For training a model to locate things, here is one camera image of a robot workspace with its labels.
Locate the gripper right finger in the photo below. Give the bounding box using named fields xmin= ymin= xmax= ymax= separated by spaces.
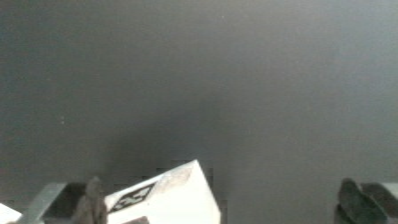
xmin=333 ymin=178 xmax=398 ymax=224

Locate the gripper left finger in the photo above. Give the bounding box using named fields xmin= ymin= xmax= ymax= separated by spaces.
xmin=17 ymin=177 xmax=109 ymax=224

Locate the white leg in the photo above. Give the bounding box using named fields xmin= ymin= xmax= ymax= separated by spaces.
xmin=106 ymin=160 xmax=223 ymax=224

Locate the white paper with tags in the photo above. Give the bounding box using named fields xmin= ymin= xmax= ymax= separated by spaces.
xmin=0 ymin=203 xmax=22 ymax=224

